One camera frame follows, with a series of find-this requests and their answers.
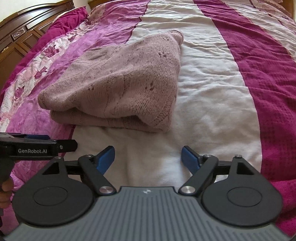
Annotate pink knitted sweater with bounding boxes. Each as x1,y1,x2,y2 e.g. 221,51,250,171
38,30,184,132

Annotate dark wooden headboard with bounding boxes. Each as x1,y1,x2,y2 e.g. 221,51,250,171
0,0,74,87

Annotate person's left hand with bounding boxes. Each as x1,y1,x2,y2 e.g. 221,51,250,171
0,177,14,209

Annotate striped pink magenta bedspread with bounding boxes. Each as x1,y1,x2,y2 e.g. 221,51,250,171
1,1,295,235

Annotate magenta pillow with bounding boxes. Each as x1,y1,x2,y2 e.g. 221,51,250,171
1,6,88,102

